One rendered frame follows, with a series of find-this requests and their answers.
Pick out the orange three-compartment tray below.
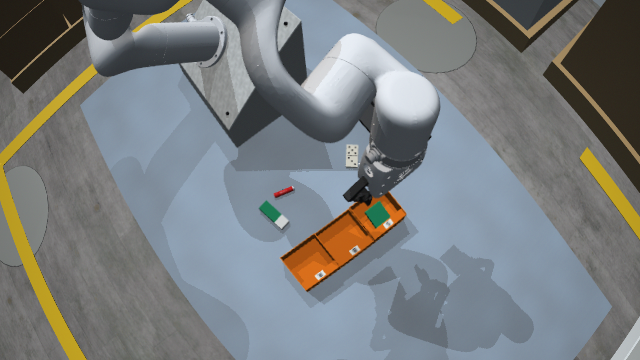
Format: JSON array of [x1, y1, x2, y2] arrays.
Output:
[[282, 192, 407, 292]]

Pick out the white domino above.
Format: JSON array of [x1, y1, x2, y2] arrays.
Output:
[[346, 145, 358, 168]]

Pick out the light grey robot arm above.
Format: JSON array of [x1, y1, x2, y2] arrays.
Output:
[[78, 0, 440, 168]]

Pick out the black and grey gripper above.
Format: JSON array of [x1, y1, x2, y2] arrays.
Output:
[[343, 142, 428, 206]]

